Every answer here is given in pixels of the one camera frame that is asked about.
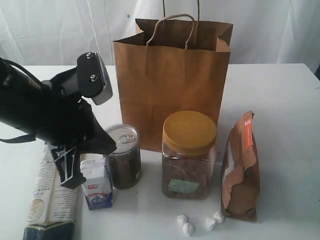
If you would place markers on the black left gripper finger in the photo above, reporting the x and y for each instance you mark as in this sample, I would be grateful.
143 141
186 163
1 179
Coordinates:
67 161

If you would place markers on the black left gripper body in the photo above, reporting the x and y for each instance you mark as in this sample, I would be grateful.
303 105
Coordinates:
70 118

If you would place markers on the dark jar with metal lid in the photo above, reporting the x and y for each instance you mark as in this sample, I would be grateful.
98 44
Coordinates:
124 164

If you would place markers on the brown paper bag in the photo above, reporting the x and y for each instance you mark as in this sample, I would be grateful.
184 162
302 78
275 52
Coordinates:
171 64

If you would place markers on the brown orange standup pouch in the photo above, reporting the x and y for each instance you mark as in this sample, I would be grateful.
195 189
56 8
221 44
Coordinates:
240 174

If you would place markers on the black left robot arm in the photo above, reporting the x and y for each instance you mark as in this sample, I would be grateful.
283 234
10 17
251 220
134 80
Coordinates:
23 101

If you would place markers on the small white milk carton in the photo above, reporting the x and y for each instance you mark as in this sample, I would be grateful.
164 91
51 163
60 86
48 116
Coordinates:
98 187

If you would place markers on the long noodle package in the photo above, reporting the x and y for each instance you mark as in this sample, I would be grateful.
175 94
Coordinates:
52 211

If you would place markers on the clear jar with yellow lid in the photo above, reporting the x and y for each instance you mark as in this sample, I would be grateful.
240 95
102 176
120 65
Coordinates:
188 155

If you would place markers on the white wrapped candy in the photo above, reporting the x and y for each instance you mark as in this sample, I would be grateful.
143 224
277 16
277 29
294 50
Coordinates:
182 219
219 217
210 223
188 229

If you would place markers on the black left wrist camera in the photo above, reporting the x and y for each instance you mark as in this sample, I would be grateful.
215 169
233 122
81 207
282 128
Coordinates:
93 79

